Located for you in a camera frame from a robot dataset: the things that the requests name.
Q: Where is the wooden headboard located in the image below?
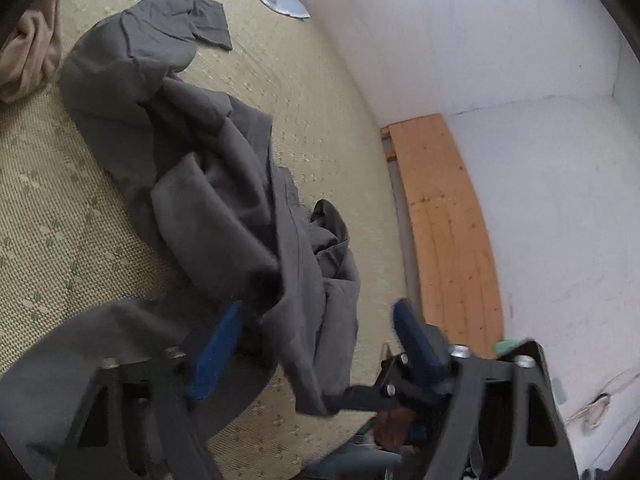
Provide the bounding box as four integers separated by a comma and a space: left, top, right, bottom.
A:
381, 114, 504, 358

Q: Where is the pink garment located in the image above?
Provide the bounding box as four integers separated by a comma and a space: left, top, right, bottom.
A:
1, 0, 62, 103

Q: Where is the dark grey smile sweatshirt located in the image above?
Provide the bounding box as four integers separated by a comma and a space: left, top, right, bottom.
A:
1, 0, 360, 479

